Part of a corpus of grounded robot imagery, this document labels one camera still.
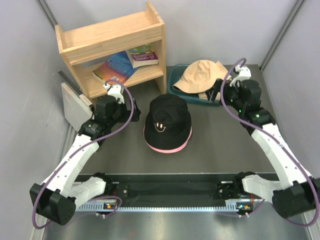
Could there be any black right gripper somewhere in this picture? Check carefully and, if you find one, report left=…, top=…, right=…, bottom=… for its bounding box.
left=205, top=78, right=245, bottom=113

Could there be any beige baseball cap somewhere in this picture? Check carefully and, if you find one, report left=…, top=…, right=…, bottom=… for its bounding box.
left=198, top=88, right=221, bottom=102

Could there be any beige bucket hat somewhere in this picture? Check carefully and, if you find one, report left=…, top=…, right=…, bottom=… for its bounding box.
left=173, top=60, right=228, bottom=94

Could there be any black hat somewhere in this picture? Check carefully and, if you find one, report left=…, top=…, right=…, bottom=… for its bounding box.
left=143, top=93, right=192, bottom=150

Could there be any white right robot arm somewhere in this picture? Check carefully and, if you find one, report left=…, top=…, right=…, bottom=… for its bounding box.
left=206, top=79, right=320, bottom=224

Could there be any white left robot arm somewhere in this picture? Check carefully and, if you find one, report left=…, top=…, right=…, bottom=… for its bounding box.
left=29, top=95, right=141, bottom=230

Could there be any teal plastic basin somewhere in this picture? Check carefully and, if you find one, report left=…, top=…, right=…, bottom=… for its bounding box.
left=167, top=63, right=220, bottom=107

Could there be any blue orange paperback book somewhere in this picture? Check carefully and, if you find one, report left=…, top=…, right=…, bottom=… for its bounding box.
left=92, top=51, right=139, bottom=85

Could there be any grey flat board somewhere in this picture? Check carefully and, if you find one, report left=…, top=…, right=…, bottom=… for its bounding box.
left=58, top=70, right=94, bottom=132

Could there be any green purple paperback book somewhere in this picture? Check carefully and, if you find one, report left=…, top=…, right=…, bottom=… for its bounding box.
left=125, top=43, right=159, bottom=69

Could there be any wooden bookshelf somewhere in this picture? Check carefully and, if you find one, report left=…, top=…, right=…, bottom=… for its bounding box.
left=55, top=1, right=167, bottom=100

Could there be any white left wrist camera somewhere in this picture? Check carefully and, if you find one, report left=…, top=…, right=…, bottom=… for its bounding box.
left=103, top=83, right=125, bottom=104

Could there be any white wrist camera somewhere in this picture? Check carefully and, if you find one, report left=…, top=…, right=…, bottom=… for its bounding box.
left=229, top=64, right=252, bottom=87
left=103, top=83, right=125, bottom=104

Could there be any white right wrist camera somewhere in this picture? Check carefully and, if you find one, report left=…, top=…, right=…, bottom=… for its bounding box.
left=229, top=64, right=252, bottom=87

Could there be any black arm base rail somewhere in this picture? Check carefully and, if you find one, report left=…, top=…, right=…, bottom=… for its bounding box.
left=79, top=172, right=266, bottom=208

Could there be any grey slotted cable duct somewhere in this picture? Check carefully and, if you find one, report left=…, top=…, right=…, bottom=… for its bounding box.
left=75, top=200, right=254, bottom=213

